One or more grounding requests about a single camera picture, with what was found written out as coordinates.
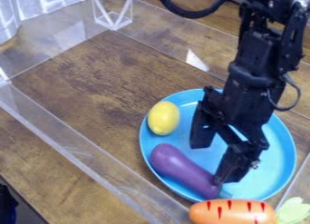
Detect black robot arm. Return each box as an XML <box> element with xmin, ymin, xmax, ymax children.
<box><xmin>190</xmin><ymin>0</ymin><xmax>310</xmax><ymax>184</ymax></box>

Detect green carrot leaves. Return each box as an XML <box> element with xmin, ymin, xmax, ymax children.
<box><xmin>277</xmin><ymin>197</ymin><xmax>310</xmax><ymax>224</ymax></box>

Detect orange toy carrot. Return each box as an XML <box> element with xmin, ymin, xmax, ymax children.
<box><xmin>189</xmin><ymin>200</ymin><xmax>278</xmax><ymax>224</ymax></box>

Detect yellow toy lemon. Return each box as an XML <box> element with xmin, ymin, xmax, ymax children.
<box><xmin>147</xmin><ymin>101</ymin><xmax>181</xmax><ymax>136</ymax></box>

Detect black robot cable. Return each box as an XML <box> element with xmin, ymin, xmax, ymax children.
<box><xmin>154</xmin><ymin>0</ymin><xmax>236</xmax><ymax>20</ymax></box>

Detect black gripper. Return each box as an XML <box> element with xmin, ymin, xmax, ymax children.
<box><xmin>189</xmin><ymin>63</ymin><xmax>286</xmax><ymax>184</ymax></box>

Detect clear acrylic enclosure wall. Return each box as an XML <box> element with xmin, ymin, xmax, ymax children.
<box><xmin>0</xmin><ymin>0</ymin><xmax>310</xmax><ymax>224</ymax></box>

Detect purple toy eggplant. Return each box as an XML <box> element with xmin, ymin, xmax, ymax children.
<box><xmin>149</xmin><ymin>143</ymin><xmax>233</xmax><ymax>199</ymax></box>

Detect white patterned curtain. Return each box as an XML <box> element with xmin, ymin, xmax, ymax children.
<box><xmin>0</xmin><ymin>0</ymin><xmax>85</xmax><ymax>44</ymax></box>

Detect blue round plate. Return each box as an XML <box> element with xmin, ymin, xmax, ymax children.
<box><xmin>139</xmin><ymin>89</ymin><xmax>297</xmax><ymax>200</ymax></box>

